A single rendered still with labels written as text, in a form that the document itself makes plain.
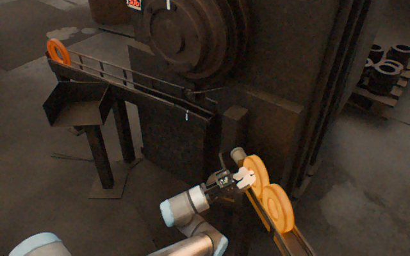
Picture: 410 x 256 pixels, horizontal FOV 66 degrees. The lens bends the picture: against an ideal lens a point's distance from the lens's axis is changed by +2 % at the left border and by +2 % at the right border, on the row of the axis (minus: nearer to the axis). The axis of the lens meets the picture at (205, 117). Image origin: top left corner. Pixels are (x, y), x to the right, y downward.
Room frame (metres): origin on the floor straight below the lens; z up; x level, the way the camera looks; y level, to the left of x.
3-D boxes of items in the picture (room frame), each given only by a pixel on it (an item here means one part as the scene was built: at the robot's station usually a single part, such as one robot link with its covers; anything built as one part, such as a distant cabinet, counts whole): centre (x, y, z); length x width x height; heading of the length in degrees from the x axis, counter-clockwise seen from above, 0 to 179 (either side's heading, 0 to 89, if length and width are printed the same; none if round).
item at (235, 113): (1.05, -0.13, 0.68); 0.11 x 0.08 x 0.24; 145
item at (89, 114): (1.26, 0.63, 0.36); 0.26 x 0.20 x 0.72; 90
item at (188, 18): (1.09, 0.13, 1.11); 0.28 x 0.06 x 0.28; 55
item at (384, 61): (2.66, -1.23, 0.22); 1.20 x 0.81 x 0.44; 53
